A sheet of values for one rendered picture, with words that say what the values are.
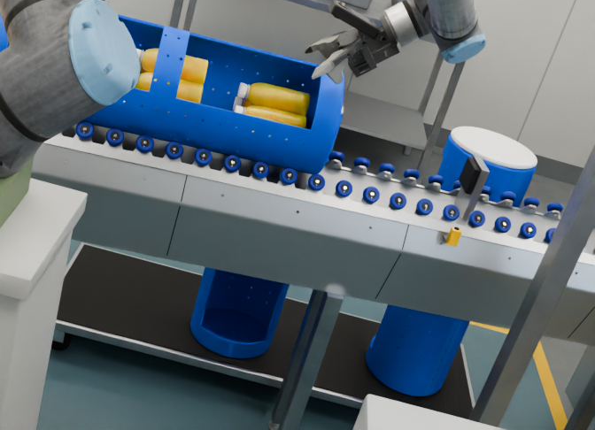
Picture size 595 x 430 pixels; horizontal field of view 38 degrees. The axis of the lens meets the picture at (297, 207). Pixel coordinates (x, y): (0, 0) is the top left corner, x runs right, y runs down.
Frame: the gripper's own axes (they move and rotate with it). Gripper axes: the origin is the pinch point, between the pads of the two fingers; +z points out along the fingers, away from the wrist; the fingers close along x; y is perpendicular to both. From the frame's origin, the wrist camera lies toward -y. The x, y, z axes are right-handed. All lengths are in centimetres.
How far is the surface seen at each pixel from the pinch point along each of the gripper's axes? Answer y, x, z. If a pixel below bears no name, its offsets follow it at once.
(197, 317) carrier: 82, 45, 76
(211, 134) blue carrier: 10.7, 11.8, 30.4
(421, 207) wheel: 56, 10, -8
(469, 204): 65, 16, -19
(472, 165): 57, 20, -25
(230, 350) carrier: 93, 36, 70
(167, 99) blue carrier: -2.6, 11.9, 34.8
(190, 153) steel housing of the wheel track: 17.6, 22.3, 40.4
